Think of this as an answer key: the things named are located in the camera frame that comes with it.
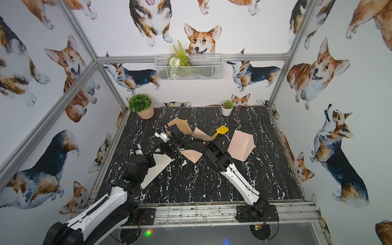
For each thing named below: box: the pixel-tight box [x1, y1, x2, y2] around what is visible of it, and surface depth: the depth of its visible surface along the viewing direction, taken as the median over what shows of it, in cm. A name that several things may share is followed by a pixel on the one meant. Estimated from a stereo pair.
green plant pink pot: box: [128, 93, 155, 120], surface depth 105 cm
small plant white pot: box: [221, 100, 234, 117], surface depth 113 cm
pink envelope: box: [227, 129, 257, 162], surface depth 103 cm
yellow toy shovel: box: [210, 125, 230, 141], surface depth 108 cm
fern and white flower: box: [168, 39, 191, 80], surface depth 85 cm
